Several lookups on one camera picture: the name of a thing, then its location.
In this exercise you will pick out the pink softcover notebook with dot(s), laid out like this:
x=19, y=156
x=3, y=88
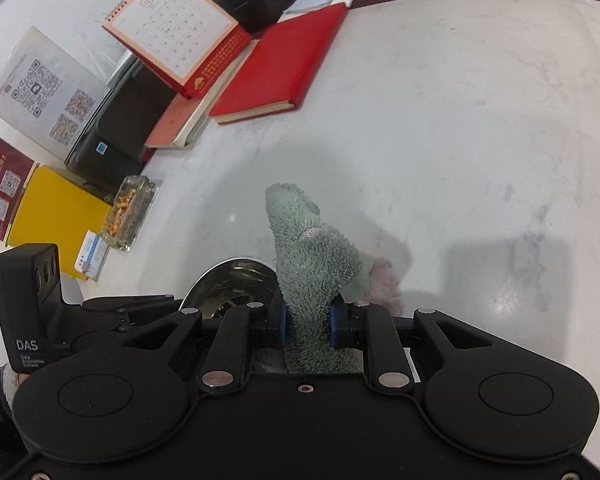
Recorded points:
x=172, y=127

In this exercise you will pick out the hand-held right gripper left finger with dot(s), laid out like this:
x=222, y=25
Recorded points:
x=282, y=325

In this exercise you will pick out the clear tray of snacks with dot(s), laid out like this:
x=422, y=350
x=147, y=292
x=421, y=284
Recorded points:
x=130, y=212

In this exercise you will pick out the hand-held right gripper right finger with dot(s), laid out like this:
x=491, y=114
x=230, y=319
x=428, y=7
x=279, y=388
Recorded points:
x=333, y=325

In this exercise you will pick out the pink and green fluffy cloth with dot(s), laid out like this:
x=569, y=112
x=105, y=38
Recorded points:
x=310, y=270

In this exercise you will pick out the stainless steel bowl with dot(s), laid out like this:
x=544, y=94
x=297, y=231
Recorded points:
x=235, y=280

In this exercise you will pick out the clear acrylic code sign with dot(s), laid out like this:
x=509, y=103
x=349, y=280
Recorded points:
x=40, y=85

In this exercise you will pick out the white card box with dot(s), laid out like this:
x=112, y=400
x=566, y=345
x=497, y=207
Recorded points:
x=91, y=257

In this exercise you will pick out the red desk calendar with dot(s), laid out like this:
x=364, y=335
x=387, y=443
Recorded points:
x=175, y=25

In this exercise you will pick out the person's left hand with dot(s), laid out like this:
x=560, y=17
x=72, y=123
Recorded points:
x=15, y=382

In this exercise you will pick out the red hardcover notebook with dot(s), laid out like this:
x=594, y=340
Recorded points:
x=280, y=65

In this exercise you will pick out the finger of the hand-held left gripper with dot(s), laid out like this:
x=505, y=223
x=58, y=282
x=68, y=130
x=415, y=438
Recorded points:
x=130, y=303
x=140, y=320

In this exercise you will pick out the large black printer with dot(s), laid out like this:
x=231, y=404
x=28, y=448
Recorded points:
x=115, y=130

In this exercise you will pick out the yellow folder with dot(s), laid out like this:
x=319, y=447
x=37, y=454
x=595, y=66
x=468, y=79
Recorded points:
x=55, y=210

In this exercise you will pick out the red wall poster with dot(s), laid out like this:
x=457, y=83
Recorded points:
x=0, y=185

